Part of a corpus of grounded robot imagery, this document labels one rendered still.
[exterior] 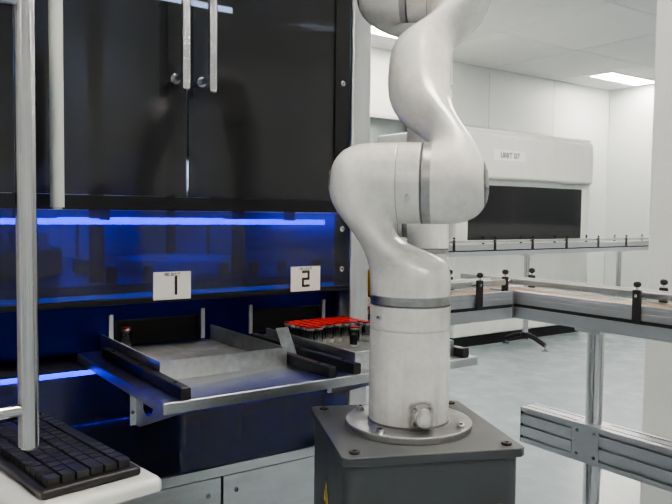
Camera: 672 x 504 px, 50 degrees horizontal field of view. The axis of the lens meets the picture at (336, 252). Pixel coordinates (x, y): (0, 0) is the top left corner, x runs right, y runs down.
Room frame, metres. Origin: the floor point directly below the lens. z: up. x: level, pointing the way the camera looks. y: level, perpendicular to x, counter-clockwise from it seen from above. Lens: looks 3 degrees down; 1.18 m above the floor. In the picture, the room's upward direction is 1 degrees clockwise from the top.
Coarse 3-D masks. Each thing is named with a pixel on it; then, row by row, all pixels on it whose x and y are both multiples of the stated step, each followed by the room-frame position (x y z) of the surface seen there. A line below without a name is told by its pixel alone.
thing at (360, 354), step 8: (272, 336) 1.60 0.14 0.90; (296, 336) 1.51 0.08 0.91; (296, 344) 1.51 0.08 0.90; (304, 344) 1.49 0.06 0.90; (312, 344) 1.46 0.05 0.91; (320, 344) 1.44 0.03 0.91; (328, 344) 1.60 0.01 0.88; (336, 344) 1.60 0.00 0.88; (344, 344) 1.60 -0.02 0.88; (360, 344) 1.61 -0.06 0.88; (368, 344) 1.61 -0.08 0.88; (328, 352) 1.41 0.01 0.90; (336, 352) 1.39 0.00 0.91; (344, 352) 1.37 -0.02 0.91; (352, 352) 1.35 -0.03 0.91; (360, 352) 1.35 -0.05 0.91; (368, 352) 1.36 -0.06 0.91; (352, 360) 1.35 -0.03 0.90; (360, 360) 1.35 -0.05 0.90; (368, 360) 1.36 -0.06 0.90; (368, 368) 1.36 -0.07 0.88
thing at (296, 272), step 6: (294, 270) 1.70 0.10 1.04; (300, 270) 1.71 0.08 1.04; (312, 270) 1.73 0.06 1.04; (318, 270) 1.74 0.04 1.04; (294, 276) 1.70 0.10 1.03; (300, 276) 1.71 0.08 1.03; (306, 276) 1.72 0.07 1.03; (312, 276) 1.73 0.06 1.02; (318, 276) 1.74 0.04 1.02; (294, 282) 1.70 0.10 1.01; (300, 282) 1.71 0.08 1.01; (306, 282) 1.72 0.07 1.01; (312, 282) 1.73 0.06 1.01; (318, 282) 1.74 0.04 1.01; (294, 288) 1.70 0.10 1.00; (300, 288) 1.71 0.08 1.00; (306, 288) 1.72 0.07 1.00; (312, 288) 1.73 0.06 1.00; (318, 288) 1.74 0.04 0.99
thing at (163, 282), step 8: (160, 272) 1.51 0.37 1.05; (168, 272) 1.52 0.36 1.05; (176, 272) 1.53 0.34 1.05; (184, 272) 1.54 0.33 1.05; (160, 280) 1.51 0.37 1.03; (168, 280) 1.52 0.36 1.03; (184, 280) 1.54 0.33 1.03; (160, 288) 1.51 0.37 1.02; (168, 288) 1.52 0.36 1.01; (184, 288) 1.54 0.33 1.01; (160, 296) 1.51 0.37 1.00; (168, 296) 1.52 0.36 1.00; (176, 296) 1.53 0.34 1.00; (184, 296) 1.54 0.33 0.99
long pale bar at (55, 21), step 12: (48, 0) 1.32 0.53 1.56; (60, 0) 1.33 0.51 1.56; (48, 12) 1.32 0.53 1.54; (60, 12) 1.33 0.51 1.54; (48, 24) 1.33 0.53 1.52; (60, 24) 1.33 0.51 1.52; (48, 36) 1.33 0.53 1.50; (60, 36) 1.33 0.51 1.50; (60, 48) 1.33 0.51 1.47; (60, 60) 1.33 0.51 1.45; (60, 72) 1.33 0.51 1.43; (60, 84) 1.32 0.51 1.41; (60, 96) 1.32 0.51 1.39; (60, 108) 1.32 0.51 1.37; (60, 120) 1.32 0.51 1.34; (60, 132) 1.32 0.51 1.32; (60, 144) 1.32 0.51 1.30; (60, 156) 1.32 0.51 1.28; (60, 168) 1.32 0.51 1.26; (60, 180) 1.32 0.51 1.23; (48, 192) 1.38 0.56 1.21; (60, 192) 1.32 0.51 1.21; (60, 204) 1.32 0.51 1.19
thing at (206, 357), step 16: (224, 336) 1.60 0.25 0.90; (240, 336) 1.54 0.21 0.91; (128, 352) 1.37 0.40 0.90; (144, 352) 1.49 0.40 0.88; (160, 352) 1.49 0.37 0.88; (176, 352) 1.49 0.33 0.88; (192, 352) 1.49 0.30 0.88; (208, 352) 1.49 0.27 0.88; (224, 352) 1.50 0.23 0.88; (240, 352) 1.33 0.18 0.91; (256, 352) 1.35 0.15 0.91; (272, 352) 1.37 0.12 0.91; (160, 368) 1.24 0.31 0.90; (176, 368) 1.26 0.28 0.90; (192, 368) 1.27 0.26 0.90; (208, 368) 1.29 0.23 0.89; (224, 368) 1.31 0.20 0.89; (240, 368) 1.33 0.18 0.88; (256, 368) 1.35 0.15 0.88
